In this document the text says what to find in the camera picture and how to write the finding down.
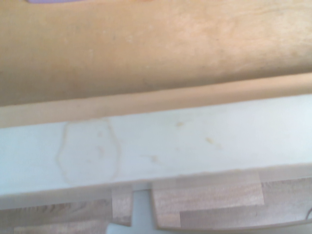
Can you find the purple Cuisinart knife sheath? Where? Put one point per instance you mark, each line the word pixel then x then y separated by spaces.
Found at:
pixel 48 1

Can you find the wooden drawer with white front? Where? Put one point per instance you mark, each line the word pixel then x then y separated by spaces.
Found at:
pixel 156 73

